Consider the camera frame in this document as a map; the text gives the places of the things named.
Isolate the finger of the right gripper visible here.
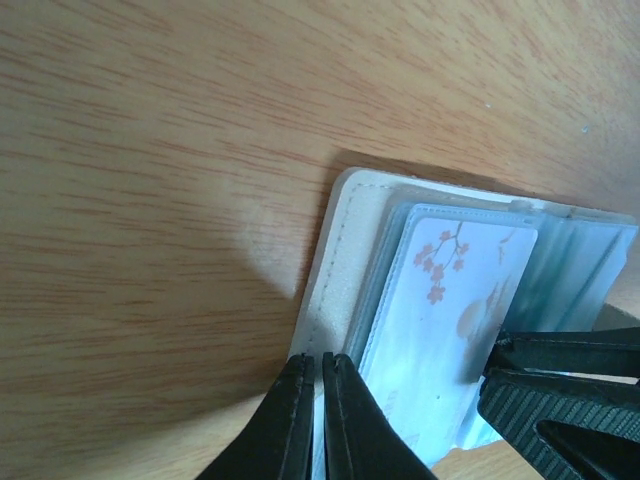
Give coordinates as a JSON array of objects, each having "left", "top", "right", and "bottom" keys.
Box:
[
  {"left": 492, "top": 327, "right": 639, "bottom": 375},
  {"left": 478, "top": 369, "right": 639, "bottom": 479}
]

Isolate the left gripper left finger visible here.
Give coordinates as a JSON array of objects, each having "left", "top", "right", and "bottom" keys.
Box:
[{"left": 198, "top": 354, "right": 315, "bottom": 480}]

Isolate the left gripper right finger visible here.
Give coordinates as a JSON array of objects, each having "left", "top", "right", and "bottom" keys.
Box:
[{"left": 322, "top": 352, "right": 435, "bottom": 480}]

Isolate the white cherry-blossom card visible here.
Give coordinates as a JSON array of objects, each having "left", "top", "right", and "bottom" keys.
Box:
[{"left": 359, "top": 208, "right": 538, "bottom": 466}]

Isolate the white card holder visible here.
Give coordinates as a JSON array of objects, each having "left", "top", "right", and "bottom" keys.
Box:
[{"left": 291, "top": 168, "right": 639, "bottom": 459}]

